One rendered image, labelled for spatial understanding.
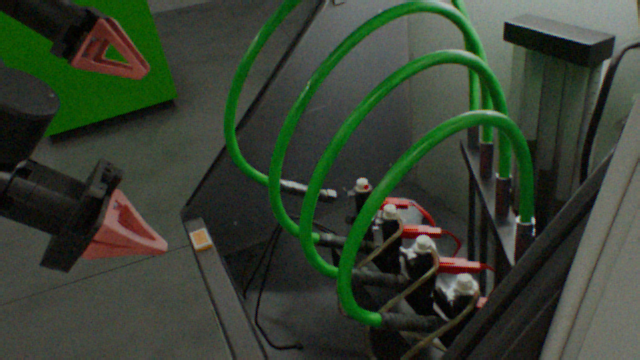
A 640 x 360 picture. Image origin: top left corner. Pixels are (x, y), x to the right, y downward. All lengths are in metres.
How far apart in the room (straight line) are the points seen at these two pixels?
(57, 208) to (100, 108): 3.52
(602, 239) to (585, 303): 0.06
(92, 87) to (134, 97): 0.28
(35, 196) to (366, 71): 0.72
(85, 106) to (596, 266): 3.77
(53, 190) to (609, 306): 0.48
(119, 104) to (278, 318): 3.22
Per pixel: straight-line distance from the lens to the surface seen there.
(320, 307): 0.99
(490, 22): 0.91
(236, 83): 0.64
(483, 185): 0.78
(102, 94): 4.02
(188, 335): 2.20
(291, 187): 0.72
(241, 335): 0.82
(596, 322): 0.50
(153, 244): 0.57
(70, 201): 0.54
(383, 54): 1.10
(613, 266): 0.48
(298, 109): 0.58
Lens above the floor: 1.54
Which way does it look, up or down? 33 degrees down
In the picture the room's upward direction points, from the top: 10 degrees counter-clockwise
